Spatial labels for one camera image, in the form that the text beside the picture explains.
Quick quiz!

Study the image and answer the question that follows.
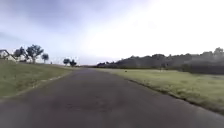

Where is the dark grey asphalt path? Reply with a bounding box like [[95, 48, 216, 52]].
[[0, 67, 224, 128]]

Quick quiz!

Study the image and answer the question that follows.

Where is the pair of small trees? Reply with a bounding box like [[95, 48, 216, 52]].
[[62, 58, 78, 68]]

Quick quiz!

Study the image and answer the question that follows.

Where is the small dark tree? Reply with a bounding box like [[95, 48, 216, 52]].
[[41, 53, 50, 64]]

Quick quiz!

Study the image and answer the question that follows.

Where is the dark wood of trees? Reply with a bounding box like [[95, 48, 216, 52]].
[[94, 47, 224, 75]]

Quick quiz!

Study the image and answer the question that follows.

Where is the flat green grass field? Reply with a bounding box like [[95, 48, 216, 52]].
[[94, 68, 224, 115]]

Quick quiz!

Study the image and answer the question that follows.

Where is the large dark tree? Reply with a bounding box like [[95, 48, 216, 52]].
[[25, 44, 45, 64]]

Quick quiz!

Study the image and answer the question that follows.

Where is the sloping green grass bank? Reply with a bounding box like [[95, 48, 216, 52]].
[[0, 59, 77, 100]]

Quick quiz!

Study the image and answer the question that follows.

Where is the white house with dark roof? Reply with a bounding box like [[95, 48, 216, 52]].
[[0, 49, 18, 63]]

